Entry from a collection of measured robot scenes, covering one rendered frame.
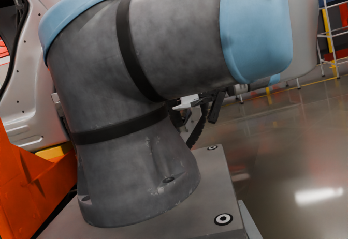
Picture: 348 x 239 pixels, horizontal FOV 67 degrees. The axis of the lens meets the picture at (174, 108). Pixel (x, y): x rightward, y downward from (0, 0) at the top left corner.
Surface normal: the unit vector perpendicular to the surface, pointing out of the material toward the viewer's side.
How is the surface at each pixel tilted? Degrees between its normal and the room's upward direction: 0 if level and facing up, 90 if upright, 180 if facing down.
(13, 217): 90
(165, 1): 60
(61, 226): 0
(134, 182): 72
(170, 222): 0
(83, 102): 90
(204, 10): 80
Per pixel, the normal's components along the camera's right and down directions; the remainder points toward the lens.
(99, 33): -0.40, -0.14
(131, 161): 0.14, -0.20
